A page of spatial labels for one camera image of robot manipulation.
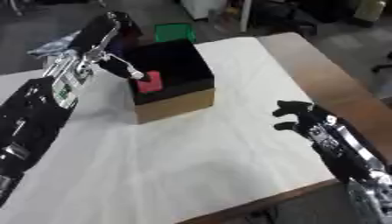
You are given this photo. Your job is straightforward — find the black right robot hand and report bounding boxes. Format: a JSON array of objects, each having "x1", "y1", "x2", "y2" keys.
[{"x1": 270, "y1": 100, "x2": 339, "y2": 138}]

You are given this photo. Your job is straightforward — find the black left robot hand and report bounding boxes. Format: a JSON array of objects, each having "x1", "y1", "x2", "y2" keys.
[{"x1": 67, "y1": 10, "x2": 153, "y2": 83}]

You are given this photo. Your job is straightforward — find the cardboard box with black inside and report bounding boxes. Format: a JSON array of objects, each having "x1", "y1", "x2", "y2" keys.
[{"x1": 123, "y1": 38, "x2": 218, "y2": 125}]

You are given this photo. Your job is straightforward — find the blue and white cloth bundle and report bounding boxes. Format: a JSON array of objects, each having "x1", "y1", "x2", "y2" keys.
[{"x1": 25, "y1": 30, "x2": 85, "y2": 60}]

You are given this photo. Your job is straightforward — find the pink block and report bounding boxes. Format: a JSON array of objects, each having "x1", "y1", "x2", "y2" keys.
[{"x1": 135, "y1": 70, "x2": 165, "y2": 95}]

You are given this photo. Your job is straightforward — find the green crate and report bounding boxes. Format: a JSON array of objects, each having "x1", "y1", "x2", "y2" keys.
[{"x1": 153, "y1": 23, "x2": 200, "y2": 44}]

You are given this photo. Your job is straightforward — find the black chair base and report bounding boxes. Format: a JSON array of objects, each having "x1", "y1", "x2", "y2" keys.
[{"x1": 370, "y1": 52, "x2": 392, "y2": 74}]

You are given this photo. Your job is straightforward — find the black office chair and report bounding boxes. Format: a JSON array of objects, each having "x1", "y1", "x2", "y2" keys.
[{"x1": 252, "y1": 0, "x2": 320, "y2": 37}]

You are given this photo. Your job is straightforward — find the white cabinet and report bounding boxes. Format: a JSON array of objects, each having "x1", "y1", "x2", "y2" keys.
[{"x1": 178, "y1": 0, "x2": 230, "y2": 20}]

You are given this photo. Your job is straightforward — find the pale yellow bin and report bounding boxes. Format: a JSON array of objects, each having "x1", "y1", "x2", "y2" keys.
[{"x1": 352, "y1": 0, "x2": 389, "y2": 24}]

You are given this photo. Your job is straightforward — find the white post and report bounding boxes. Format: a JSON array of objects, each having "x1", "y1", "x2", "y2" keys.
[{"x1": 237, "y1": 0, "x2": 255, "y2": 32}]

